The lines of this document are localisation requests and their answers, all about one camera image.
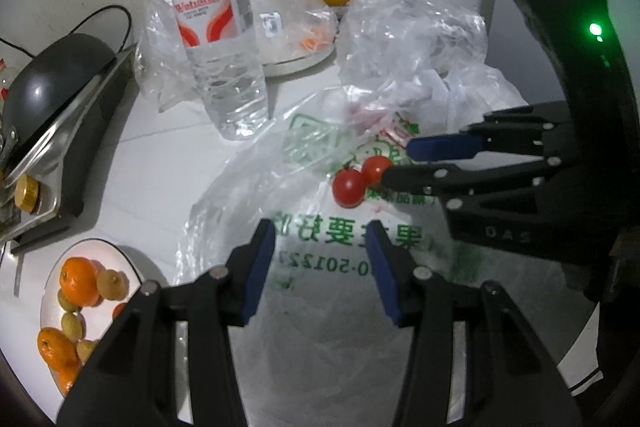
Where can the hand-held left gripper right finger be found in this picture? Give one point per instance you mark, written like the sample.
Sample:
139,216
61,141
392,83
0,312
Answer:
384,267

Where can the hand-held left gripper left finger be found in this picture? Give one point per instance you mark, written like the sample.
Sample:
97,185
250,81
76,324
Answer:
259,269

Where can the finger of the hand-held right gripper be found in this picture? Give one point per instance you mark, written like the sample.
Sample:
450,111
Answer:
415,179
440,147

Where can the cherry tomato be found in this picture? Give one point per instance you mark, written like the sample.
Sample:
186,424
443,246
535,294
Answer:
349,188
119,309
375,168

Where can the green printed plastic bag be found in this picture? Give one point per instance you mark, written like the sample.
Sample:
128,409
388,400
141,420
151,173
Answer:
325,352

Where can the small yellow-green fruit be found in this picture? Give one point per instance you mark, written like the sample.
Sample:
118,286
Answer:
72,325
67,300
85,350
112,283

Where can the tangerine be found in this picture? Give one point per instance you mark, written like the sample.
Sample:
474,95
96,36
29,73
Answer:
77,279
67,381
55,347

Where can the white round plate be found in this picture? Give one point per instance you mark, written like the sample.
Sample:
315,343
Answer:
49,314

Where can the person's right forearm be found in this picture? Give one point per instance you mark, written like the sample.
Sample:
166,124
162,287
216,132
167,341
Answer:
625,267

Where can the crumpled clear plastic bag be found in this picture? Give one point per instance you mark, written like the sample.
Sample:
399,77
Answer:
410,32

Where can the small white plate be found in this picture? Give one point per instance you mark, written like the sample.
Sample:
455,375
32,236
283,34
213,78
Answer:
295,66

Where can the clear plastic water bottle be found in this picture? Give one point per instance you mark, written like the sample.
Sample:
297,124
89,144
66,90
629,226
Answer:
220,57

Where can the steel induction cooker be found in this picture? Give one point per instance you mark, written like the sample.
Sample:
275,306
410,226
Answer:
85,132

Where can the gold cooker knob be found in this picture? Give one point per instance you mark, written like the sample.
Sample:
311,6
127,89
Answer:
26,193

